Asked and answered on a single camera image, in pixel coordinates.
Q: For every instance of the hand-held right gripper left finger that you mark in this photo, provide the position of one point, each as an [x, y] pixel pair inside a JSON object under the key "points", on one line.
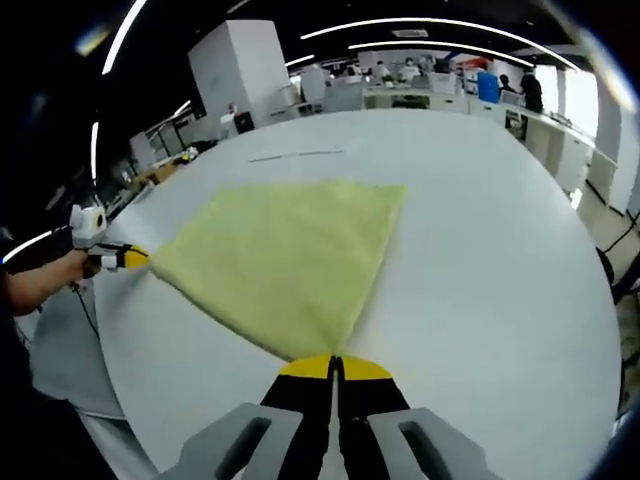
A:
{"points": [[300, 400]]}

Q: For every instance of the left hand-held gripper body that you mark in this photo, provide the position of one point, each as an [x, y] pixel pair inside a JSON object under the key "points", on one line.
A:
{"points": [[87, 225]]}

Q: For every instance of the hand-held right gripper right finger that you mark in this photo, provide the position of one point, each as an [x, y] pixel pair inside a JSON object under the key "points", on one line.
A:
{"points": [[370, 400]]}

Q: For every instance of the yellow grey blue garment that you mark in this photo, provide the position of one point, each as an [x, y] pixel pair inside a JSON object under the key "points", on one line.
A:
{"points": [[280, 260]]}

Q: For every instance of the transparent folding template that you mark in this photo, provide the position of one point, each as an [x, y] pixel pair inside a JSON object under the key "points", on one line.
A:
{"points": [[295, 155]]}

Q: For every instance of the person's left hand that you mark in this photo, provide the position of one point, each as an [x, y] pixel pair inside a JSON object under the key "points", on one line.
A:
{"points": [[80, 265]]}

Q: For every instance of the ceiling light strip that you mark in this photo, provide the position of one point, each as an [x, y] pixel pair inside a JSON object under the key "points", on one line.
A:
{"points": [[435, 21], [125, 35], [440, 45], [94, 150]]}

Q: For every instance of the cardboard box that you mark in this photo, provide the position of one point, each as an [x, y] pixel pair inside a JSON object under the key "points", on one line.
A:
{"points": [[157, 172]]}

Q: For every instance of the black yellow plush toy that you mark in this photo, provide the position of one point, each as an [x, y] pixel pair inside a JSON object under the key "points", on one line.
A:
{"points": [[190, 154]]}

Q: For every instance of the big white square pillar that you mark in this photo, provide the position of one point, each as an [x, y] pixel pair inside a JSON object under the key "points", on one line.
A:
{"points": [[237, 70]]}

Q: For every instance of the white cabinet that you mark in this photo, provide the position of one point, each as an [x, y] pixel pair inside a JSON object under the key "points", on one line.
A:
{"points": [[313, 85]]}

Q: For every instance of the black tripod stand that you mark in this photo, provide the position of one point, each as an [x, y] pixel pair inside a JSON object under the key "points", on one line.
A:
{"points": [[622, 270]]}

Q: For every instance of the white lab counter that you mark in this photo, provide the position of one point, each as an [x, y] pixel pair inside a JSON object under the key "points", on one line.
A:
{"points": [[555, 145]]}

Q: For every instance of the blue barrel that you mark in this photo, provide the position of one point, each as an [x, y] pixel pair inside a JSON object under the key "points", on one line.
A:
{"points": [[488, 87]]}

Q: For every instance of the slim white pillar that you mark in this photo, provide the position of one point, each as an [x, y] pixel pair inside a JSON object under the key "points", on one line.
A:
{"points": [[617, 145]]}

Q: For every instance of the ceiling air vent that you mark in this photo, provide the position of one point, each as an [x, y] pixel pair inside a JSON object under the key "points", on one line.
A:
{"points": [[410, 33]]}

